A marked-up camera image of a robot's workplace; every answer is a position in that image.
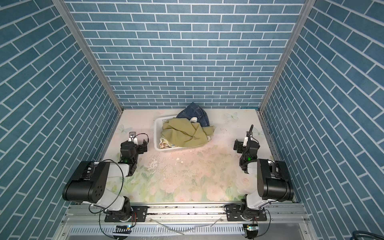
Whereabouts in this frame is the olive green skirt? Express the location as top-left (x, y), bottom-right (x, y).
top-left (162, 118), bottom-right (216, 147)

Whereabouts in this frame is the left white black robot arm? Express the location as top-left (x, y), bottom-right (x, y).
top-left (62, 132), bottom-right (149, 225)

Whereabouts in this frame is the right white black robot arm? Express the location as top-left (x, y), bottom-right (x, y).
top-left (234, 125), bottom-right (294, 221)

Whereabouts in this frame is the white plastic laundry basket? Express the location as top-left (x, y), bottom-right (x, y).
top-left (153, 116), bottom-right (202, 152)

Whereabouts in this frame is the floral pastel skirt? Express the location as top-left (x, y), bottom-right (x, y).
top-left (159, 138), bottom-right (176, 149)

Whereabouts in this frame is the blue denim skirt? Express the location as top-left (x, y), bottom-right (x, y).
top-left (177, 102), bottom-right (210, 127)

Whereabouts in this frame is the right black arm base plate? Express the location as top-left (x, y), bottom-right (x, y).
top-left (224, 204), bottom-right (267, 222)

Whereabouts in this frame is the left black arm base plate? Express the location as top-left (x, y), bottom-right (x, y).
top-left (105, 206), bottom-right (148, 223)

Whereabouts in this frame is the aluminium front mounting rail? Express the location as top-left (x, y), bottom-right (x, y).
top-left (53, 203), bottom-right (317, 240)

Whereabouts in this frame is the right aluminium corner post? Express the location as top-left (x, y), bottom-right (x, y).
top-left (259, 0), bottom-right (316, 113)

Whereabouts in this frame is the aluminium corner post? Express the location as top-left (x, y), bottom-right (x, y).
top-left (259, 0), bottom-right (316, 113)
top-left (52, 0), bottom-right (124, 114)

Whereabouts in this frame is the left aluminium corner post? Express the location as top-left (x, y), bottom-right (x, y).
top-left (52, 0), bottom-right (124, 114)

